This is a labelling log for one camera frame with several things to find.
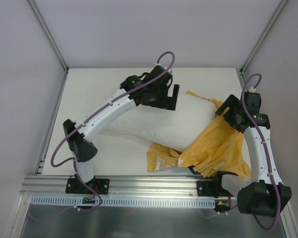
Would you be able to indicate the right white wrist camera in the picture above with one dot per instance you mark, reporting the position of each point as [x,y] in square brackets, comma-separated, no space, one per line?
[252,89]

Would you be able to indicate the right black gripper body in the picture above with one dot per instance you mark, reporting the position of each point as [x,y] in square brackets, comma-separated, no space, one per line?
[228,109]

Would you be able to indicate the yellow Mickey Mouse pillowcase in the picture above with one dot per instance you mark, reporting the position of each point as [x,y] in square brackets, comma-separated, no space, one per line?
[217,149]

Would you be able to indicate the aluminium frame post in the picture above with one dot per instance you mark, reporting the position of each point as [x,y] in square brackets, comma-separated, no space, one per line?
[46,31]
[264,34]

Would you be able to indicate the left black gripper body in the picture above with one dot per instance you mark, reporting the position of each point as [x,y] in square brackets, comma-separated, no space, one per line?
[162,103]

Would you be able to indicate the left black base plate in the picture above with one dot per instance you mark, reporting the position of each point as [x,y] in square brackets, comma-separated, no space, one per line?
[100,185]

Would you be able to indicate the white pillow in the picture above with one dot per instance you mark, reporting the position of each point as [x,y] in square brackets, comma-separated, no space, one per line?
[176,129]

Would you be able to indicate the blue tag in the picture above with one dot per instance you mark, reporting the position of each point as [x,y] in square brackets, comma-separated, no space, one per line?
[191,168]

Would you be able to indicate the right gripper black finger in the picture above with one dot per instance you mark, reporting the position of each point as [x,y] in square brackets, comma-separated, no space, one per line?
[234,120]
[231,103]

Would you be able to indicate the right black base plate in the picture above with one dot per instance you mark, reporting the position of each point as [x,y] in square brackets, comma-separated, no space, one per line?
[210,188]

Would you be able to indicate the left aluminium frame post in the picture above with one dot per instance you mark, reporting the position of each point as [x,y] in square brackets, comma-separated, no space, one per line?
[46,31]

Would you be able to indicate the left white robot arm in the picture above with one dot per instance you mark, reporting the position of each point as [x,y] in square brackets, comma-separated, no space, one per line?
[80,133]

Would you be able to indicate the white slotted cable duct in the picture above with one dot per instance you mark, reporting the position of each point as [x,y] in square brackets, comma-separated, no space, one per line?
[125,202]

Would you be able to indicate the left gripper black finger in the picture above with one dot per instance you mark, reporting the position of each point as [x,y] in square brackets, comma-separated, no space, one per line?
[164,103]
[172,101]

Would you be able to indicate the right aluminium frame post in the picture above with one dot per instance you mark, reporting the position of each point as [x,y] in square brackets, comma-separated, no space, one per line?
[264,34]

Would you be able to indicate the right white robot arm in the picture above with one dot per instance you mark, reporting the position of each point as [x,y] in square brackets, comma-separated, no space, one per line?
[265,195]

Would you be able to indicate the aluminium mounting rail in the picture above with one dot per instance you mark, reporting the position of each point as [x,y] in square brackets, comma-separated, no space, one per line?
[122,186]

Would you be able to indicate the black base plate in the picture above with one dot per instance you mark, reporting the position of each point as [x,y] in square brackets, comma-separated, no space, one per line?
[210,188]
[100,185]

